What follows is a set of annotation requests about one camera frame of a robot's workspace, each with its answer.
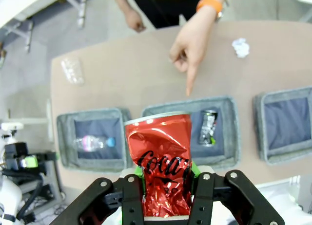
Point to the grey fabric basket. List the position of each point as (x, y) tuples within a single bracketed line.
[(65, 142), (287, 122), (229, 137)]

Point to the orange wrist watch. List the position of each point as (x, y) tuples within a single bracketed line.
[(209, 4)]

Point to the crushed red cola can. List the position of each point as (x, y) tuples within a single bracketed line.
[(161, 142)]

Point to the person's left hand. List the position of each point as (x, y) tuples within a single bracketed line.
[(190, 44)]

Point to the clear crushed plastic cup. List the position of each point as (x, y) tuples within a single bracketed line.
[(72, 71)]

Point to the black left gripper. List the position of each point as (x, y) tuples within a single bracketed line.
[(15, 152)]

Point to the crumpled white paper ball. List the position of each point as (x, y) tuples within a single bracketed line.
[(240, 47)]

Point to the clear plastic bottle blue cap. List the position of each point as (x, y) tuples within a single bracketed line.
[(92, 142)]

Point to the large white table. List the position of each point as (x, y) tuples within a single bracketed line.
[(299, 3)]

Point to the crushed black soda can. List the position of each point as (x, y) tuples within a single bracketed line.
[(207, 128)]

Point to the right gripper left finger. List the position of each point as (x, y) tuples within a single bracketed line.
[(109, 203)]

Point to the black trousers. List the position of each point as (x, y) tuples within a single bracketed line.
[(180, 8)]

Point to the person's right forearm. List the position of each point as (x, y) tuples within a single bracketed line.
[(120, 1)]

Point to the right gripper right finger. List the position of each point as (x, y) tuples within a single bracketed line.
[(219, 203)]

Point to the person's right hand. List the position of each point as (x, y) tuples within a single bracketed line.
[(135, 20)]

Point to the small white table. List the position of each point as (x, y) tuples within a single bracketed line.
[(22, 5)]

